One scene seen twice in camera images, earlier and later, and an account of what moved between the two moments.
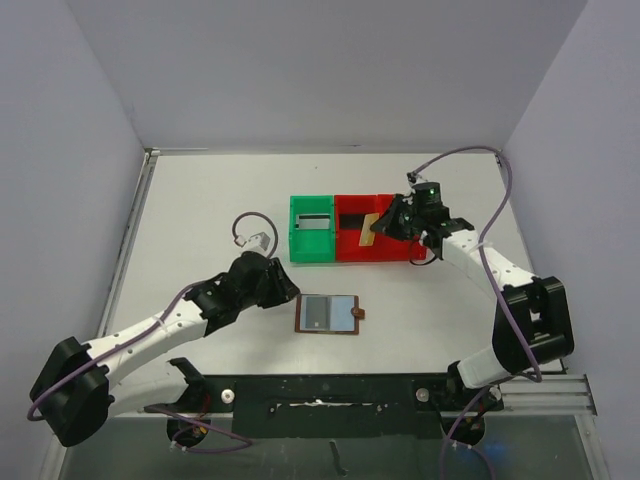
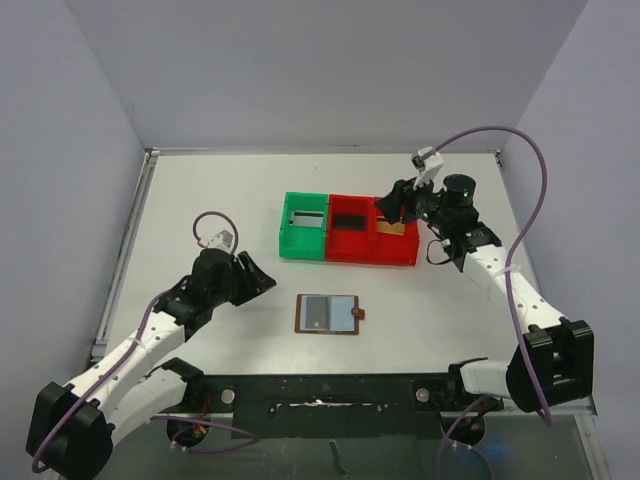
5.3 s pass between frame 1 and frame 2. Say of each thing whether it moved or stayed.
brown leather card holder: stayed
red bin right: stayed
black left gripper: moved
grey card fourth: stayed
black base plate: stayed
